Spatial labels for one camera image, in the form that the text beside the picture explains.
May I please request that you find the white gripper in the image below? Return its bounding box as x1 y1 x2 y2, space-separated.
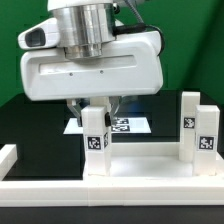
18 18 163 127

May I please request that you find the fiducial marker plate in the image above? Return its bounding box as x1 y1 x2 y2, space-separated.
64 117 151 134

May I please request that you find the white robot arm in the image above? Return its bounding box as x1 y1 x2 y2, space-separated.
18 0 164 123

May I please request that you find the white U-shaped fence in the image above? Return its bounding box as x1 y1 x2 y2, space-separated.
0 144 224 207

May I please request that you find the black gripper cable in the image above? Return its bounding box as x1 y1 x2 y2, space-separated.
112 0 166 54

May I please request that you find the white desk top tray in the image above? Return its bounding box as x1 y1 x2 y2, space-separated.
81 142 224 183

